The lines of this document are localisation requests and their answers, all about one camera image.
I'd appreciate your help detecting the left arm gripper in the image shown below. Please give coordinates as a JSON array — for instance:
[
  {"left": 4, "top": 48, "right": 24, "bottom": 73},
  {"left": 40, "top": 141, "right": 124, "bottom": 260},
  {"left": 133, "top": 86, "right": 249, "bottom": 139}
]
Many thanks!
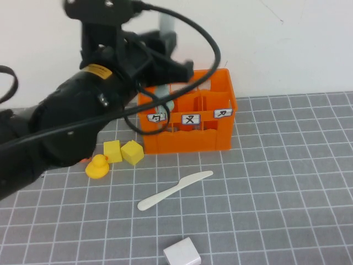
[{"left": 79, "top": 24, "right": 194, "bottom": 83}]

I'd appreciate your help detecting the grey plastic fork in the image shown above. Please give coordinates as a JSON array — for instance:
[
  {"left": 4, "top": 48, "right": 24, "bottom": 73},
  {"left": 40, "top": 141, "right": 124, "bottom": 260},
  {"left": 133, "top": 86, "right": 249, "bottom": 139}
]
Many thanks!
[{"left": 154, "top": 12, "right": 177, "bottom": 100}]

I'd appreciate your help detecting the cream plastic knife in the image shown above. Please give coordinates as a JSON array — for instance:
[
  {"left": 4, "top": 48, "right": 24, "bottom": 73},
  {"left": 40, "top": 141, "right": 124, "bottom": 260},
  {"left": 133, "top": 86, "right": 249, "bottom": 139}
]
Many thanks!
[{"left": 137, "top": 170, "right": 214, "bottom": 211}]

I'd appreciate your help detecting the orange plastic cutlery crate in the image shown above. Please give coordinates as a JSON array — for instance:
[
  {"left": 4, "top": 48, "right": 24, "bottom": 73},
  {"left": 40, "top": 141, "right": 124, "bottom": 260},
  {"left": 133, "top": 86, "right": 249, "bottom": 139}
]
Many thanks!
[{"left": 137, "top": 68, "right": 238, "bottom": 155}]

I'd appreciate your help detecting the yellow foam cube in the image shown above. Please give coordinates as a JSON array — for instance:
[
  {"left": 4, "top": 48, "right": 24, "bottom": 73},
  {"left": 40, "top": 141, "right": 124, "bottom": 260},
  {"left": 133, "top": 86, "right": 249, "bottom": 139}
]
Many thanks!
[
  {"left": 120, "top": 139, "right": 145, "bottom": 166},
  {"left": 103, "top": 140, "right": 122, "bottom": 164}
]

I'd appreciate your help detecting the yellow rubber duck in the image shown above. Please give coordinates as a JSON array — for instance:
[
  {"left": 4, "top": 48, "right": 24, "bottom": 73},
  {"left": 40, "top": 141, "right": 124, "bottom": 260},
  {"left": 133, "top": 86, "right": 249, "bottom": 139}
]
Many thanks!
[{"left": 84, "top": 153, "right": 110, "bottom": 180}]

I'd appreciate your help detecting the grey grid table mat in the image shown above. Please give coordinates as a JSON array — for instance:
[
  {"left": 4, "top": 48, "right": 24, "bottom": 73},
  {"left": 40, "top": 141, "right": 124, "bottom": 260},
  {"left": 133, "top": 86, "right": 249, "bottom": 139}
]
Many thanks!
[{"left": 0, "top": 92, "right": 353, "bottom": 265}]

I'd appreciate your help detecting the white rectangular box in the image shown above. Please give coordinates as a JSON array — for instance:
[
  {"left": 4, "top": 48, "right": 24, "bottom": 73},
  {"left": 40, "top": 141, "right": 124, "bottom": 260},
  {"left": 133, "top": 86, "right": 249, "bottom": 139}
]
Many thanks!
[{"left": 163, "top": 236, "right": 201, "bottom": 265}]

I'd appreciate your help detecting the thick black cable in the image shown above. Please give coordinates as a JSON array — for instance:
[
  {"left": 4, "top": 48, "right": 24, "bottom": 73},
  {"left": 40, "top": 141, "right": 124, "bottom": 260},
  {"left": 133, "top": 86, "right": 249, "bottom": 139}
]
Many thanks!
[{"left": 0, "top": 1, "right": 222, "bottom": 151}]

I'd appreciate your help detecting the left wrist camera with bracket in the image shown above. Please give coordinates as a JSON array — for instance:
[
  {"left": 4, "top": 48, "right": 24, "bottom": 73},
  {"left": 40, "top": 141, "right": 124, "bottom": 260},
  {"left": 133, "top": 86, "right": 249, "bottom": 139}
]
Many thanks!
[{"left": 62, "top": 0, "right": 138, "bottom": 28}]

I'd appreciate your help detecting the black looped cable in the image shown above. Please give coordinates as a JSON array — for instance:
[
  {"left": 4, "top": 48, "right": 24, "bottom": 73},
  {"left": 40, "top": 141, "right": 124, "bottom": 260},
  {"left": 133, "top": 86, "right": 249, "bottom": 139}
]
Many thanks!
[{"left": 0, "top": 65, "right": 19, "bottom": 104}]

